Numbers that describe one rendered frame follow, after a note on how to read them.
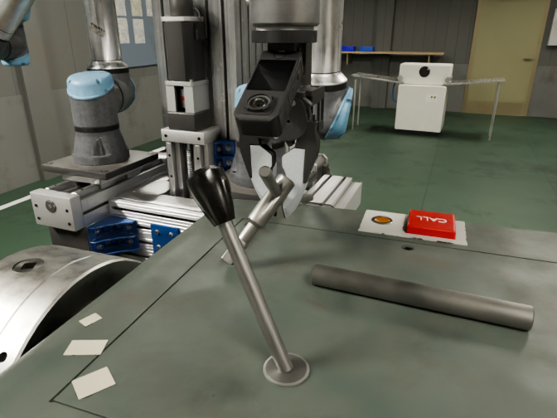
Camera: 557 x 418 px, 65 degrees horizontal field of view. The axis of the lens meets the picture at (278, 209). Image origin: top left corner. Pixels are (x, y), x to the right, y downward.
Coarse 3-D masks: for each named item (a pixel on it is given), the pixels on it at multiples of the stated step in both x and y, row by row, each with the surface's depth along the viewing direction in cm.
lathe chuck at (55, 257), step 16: (16, 256) 55; (32, 256) 55; (48, 256) 55; (64, 256) 55; (80, 256) 56; (0, 272) 52; (32, 272) 51; (48, 272) 51; (0, 288) 49; (16, 288) 49; (32, 288) 49; (0, 304) 48; (16, 304) 47; (0, 320) 46
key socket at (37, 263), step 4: (28, 260) 54; (32, 260) 54; (36, 260) 54; (40, 260) 54; (20, 264) 53; (24, 264) 54; (28, 264) 54; (32, 264) 54; (36, 264) 53; (40, 264) 53; (16, 268) 52; (20, 268) 52; (24, 268) 53; (28, 268) 54; (32, 268) 54; (36, 268) 52; (16, 272) 52; (20, 272) 52; (24, 272) 52
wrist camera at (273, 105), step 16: (256, 64) 46; (272, 64) 45; (288, 64) 45; (256, 80) 44; (272, 80) 44; (288, 80) 43; (256, 96) 42; (272, 96) 41; (288, 96) 43; (240, 112) 41; (256, 112) 41; (272, 112) 40; (288, 112) 43; (240, 128) 42; (256, 128) 41; (272, 128) 41
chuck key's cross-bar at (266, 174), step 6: (264, 168) 39; (264, 174) 39; (270, 174) 39; (264, 180) 40; (270, 180) 41; (270, 186) 43; (276, 186) 44; (270, 192) 46; (276, 192) 46; (306, 198) 66; (312, 198) 72
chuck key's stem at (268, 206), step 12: (276, 180) 49; (288, 180) 48; (288, 192) 49; (264, 204) 48; (276, 204) 48; (252, 216) 48; (264, 216) 48; (252, 228) 48; (240, 240) 48; (228, 252) 48
